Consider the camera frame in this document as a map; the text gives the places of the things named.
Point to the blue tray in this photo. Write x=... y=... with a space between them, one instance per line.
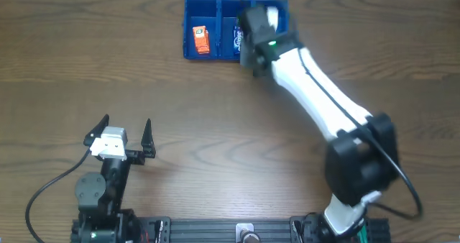
x=196 y=9

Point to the mounting rail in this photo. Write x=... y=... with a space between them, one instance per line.
x=208 y=230

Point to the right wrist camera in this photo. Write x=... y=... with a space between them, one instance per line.
x=272 y=18

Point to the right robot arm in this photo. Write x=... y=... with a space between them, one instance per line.
x=316 y=92

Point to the blue candy pack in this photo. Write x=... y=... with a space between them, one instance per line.
x=237 y=41

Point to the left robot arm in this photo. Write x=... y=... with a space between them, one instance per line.
x=90 y=191

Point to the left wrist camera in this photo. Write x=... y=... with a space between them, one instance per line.
x=109 y=142

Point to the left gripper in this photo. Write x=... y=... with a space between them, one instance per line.
x=134 y=156

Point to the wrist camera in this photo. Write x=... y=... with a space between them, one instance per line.
x=272 y=18
x=109 y=142

